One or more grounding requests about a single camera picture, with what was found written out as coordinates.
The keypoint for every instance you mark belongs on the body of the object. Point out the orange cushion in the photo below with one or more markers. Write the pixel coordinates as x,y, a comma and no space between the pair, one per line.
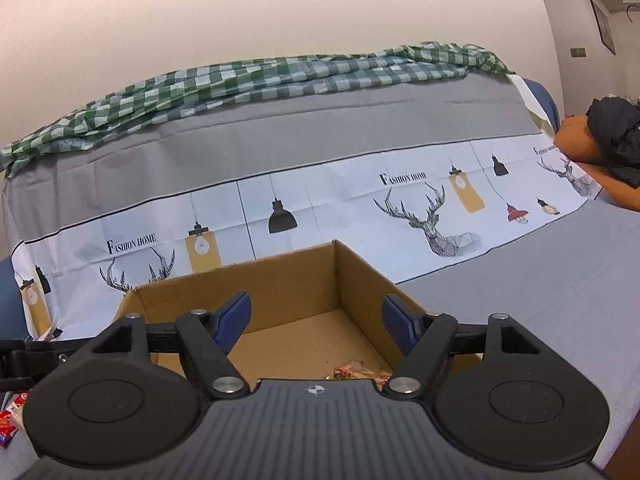
575,140

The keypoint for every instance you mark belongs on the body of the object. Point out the grey deer print bedsheet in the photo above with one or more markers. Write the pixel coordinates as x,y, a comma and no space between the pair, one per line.
350,125

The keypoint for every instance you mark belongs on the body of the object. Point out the cardboard box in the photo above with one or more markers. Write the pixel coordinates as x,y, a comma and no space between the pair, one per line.
300,280

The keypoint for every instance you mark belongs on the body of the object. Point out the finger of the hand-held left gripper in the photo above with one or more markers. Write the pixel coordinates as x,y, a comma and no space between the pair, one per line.
30,360

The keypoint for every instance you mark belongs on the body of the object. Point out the green checked cloth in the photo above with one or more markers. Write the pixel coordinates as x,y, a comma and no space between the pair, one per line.
250,80

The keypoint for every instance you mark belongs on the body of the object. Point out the clear bag of yellow snacks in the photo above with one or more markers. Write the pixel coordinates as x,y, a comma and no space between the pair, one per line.
370,370

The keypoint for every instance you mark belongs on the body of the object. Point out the black clothing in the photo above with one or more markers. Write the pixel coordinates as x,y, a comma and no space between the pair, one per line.
615,130

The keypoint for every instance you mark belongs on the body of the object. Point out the framed wall picture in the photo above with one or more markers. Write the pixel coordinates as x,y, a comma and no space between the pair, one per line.
603,27

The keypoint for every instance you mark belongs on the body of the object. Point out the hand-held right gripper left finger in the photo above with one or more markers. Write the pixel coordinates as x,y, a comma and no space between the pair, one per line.
232,320

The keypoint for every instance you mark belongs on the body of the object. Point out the wall switch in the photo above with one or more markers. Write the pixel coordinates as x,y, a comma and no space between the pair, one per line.
578,52

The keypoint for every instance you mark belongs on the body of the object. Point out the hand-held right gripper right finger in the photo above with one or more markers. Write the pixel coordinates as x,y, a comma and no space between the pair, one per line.
400,322

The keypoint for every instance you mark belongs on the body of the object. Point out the red yellow snack packet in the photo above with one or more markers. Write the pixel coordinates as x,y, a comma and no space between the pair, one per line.
342,373

